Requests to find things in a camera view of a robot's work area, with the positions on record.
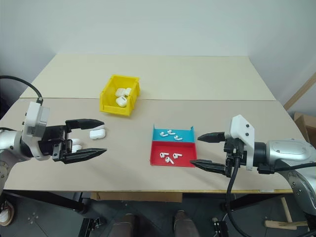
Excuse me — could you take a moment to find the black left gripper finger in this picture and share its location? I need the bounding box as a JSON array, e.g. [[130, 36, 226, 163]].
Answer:
[[61, 148, 108, 165], [65, 118, 106, 131]]

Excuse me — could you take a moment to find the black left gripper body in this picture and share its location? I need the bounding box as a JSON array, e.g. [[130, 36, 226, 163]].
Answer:
[[37, 124, 74, 162]]

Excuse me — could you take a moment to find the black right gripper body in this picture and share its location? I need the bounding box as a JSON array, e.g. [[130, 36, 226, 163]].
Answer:
[[223, 137, 248, 178]]

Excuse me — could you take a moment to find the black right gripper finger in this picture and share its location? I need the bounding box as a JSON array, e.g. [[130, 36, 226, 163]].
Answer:
[[197, 131, 227, 144], [190, 159, 228, 176]]

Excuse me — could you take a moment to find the yellow plastic bin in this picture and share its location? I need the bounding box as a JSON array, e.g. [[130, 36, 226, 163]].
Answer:
[[99, 74, 141, 117]]

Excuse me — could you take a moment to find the brown cardboard box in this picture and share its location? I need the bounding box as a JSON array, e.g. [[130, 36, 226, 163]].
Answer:
[[293, 112, 316, 149]]

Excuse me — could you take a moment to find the blue plastic tray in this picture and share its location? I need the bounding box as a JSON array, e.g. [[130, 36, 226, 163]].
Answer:
[[152, 124, 196, 144]]

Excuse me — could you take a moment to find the red plastic tray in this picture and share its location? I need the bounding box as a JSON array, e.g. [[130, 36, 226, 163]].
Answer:
[[149, 140, 198, 168]]

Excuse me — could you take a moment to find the dark brown rounded shape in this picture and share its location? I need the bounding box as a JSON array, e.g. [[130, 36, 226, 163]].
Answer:
[[173, 209, 199, 237]]

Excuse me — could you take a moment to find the brown cardboard sheet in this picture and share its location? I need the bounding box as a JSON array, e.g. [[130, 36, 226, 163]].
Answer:
[[90, 192, 183, 203]]

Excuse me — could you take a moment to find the white and brown sneaker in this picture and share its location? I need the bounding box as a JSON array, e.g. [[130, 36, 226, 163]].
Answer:
[[0, 199, 15, 227]]

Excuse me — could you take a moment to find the wooden floor stand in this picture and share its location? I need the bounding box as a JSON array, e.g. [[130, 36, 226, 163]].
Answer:
[[264, 197, 310, 231]]

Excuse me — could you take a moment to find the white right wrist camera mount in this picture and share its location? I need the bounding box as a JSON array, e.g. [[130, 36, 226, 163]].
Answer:
[[229, 114, 256, 172]]

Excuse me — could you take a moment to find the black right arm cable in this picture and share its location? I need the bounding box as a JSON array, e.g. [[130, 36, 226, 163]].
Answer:
[[226, 150, 316, 237]]

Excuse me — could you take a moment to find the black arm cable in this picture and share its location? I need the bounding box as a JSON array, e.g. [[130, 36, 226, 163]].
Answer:
[[226, 150, 316, 237], [0, 75, 44, 104]]

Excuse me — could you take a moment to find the black table frame beam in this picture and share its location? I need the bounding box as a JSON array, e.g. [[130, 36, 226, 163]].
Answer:
[[0, 190, 87, 215], [220, 193, 293, 212]]

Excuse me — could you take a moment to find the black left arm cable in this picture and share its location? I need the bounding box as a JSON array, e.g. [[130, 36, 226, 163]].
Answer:
[[0, 75, 44, 104]]

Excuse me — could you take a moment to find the light wooden slat frame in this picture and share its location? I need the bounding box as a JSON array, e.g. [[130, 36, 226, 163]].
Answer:
[[283, 73, 316, 112]]

